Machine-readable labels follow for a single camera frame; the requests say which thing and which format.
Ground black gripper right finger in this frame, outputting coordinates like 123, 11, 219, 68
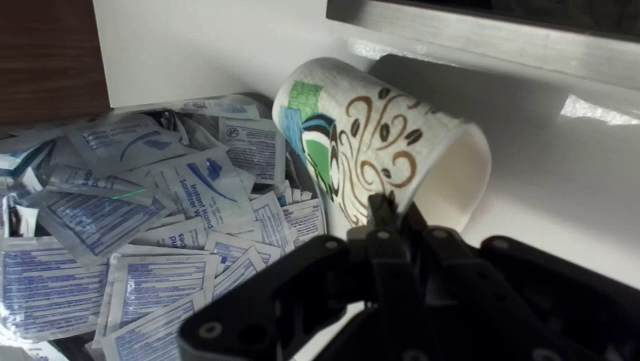
401, 209, 640, 361

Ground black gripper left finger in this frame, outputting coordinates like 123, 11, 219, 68
178, 195, 428, 361

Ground patterned white paper cup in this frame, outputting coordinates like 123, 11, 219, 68
271, 58, 491, 235

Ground right steel bin opening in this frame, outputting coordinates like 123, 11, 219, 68
325, 0, 640, 90

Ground glass jar of packets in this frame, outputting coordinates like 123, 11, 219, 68
0, 96, 325, 361

